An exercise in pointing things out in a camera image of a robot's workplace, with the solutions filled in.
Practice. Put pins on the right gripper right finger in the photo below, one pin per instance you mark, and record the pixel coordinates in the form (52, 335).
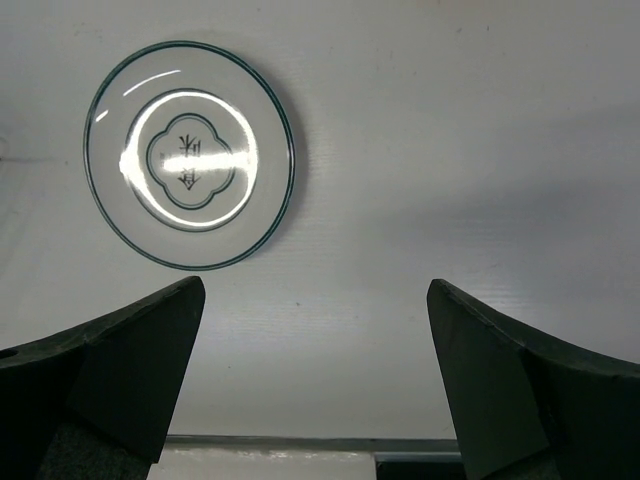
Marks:
(528, 405)

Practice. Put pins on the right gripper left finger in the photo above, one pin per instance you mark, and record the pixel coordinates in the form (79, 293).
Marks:
(96, 401)

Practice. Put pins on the white enamel plate green rim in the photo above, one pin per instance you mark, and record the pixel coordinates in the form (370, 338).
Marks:
(189, 155)

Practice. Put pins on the silver foil tape sheet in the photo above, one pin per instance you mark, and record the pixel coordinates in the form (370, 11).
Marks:
(214, 463)

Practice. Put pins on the metal base rail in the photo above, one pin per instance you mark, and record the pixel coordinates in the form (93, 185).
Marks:
(393, 458)

